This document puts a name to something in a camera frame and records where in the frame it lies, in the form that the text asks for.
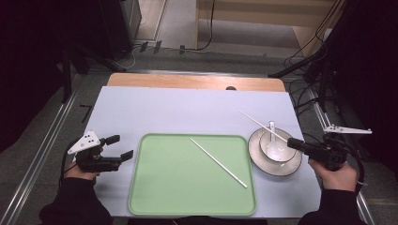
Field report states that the person's left hand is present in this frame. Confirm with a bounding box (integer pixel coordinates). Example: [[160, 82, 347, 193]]
[[64, 161, 101, 182]]

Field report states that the pale lilac table cover board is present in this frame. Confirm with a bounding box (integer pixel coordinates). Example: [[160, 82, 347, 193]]
[[84, 86, 323, 219]]

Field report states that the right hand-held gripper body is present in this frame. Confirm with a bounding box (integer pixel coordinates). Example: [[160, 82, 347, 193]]
[[304, 124, 374, 172]]

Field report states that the person's right hand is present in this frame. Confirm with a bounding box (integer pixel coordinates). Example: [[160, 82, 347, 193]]
[[308, 158, 360, 192]]

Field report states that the light wooden shelf unit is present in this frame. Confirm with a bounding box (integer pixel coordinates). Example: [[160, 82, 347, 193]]
[[195, 0, 337, 58]]

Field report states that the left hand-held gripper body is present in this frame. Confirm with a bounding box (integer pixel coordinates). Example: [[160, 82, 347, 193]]
[[67, 130, 124, 173]]

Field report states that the person's dark clothing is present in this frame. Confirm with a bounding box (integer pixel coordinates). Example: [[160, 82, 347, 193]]
[[126, 215, 268, 225]]

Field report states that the wooden table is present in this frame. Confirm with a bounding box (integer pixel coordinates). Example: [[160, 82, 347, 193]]
[[106, 72, 286, 93]]

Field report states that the left hand-held gripper cable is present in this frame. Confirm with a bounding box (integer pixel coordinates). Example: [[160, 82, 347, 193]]
[[58, 139, 79, 188]]

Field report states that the white chopstick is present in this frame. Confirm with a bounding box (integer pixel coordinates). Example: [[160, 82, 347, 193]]
[[190, 138, 249, 189], [239, 111, 289, 143]]

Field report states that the black slanted stand leg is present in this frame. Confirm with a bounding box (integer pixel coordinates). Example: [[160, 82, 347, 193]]
[[268, 46, 329, 79]]

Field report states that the white ceramic spoon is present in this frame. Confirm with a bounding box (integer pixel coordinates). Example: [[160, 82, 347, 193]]
[[267, 121, 284, 158]]

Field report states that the white bowl with dark rim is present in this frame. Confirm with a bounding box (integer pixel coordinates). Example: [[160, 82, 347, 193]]
[[259, 128, 298, 163]]

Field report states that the metal floor rail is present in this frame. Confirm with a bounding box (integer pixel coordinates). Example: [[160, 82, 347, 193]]
[[308, 87, 376, 225], [0, 88, 81, 225]]

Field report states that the white plate with dark rim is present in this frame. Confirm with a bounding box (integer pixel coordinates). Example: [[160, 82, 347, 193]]
[[248, 127, 303, 177]]

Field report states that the green plastic tray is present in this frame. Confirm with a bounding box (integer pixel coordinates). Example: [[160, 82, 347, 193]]
[[127, 133, 258, 218]]

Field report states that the black cabinet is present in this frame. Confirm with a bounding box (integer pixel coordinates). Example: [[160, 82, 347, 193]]
[[99, 0, 143, 62]]

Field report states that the black stand post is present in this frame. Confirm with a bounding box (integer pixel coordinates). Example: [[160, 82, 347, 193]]
[[318, 59, 331, 113], [61, 46, 73, 105]]

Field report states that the black hanging cable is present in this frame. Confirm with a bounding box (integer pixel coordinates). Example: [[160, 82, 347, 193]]
[[184, 0, 217, 53]]

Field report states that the white floor cable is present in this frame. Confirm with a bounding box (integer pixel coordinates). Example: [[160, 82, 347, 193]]
[[111, 45, 139, 71]]

